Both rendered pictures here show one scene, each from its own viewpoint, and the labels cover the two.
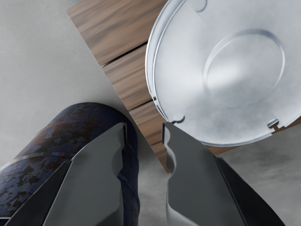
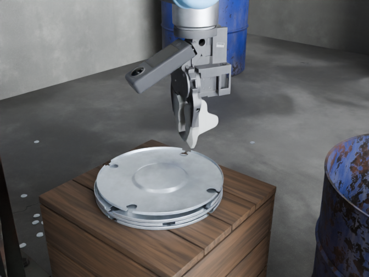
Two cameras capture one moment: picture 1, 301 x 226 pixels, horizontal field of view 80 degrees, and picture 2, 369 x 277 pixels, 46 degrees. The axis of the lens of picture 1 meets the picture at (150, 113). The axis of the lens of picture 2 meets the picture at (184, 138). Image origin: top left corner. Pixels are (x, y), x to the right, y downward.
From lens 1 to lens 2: 72 cm
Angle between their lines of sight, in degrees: 54
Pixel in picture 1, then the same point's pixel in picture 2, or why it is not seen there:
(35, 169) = (352, 261)
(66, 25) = not seen: outside the picture
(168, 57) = (170, 208)
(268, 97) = (168, 162)
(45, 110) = not seen: outside the picture
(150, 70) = (186, 216)
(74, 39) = not seen: outside the picture
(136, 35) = (166, 236)
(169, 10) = (142, 219)
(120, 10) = (154, 248)
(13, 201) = (357, 225)
